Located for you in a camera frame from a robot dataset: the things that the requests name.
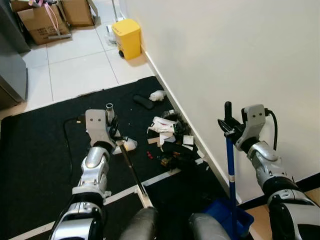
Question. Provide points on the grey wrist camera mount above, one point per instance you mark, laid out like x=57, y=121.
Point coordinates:
x=252, y=117
x=97, y=125

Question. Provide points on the small red scraps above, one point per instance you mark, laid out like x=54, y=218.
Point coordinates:
x=150, y=155

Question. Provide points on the large printed cardboard box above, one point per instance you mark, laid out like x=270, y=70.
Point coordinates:
x=40, y=25

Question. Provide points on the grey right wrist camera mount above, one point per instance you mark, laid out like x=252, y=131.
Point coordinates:
x=252, y=117

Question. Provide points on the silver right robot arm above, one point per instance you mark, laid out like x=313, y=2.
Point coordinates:
x=265, y=155

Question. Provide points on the white paper cup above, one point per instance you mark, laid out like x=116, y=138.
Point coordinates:
x=129, y=145

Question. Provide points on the plain cardboard box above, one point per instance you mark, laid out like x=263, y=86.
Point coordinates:
x=77, y=12

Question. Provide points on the grey left robot leg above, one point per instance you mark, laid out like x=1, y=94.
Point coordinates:
x=140, y=225

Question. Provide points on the black crumpled trash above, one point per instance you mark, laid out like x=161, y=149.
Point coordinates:
x=180, y=152

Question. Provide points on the yellow plastic bin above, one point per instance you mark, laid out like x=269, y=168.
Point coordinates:
x=127, y=37

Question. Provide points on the pink ribbon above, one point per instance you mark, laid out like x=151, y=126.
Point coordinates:
x=34, y=2

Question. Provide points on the grey appliance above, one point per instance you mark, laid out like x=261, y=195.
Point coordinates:
x=10, y=70

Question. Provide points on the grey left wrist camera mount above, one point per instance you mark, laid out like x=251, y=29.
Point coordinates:
x=97, y=125

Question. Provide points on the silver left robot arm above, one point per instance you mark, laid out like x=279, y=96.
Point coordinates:
x=95, y=165

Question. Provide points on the white and red carton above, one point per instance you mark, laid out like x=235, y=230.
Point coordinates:
x=162, y=125

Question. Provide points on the white square paper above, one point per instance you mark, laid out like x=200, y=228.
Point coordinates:
x=188, y=140

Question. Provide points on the crumpled white paper ball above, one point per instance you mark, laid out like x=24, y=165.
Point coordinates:
x=158, y=95

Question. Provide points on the black oblong object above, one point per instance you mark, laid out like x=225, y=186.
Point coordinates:
x=143, y=102

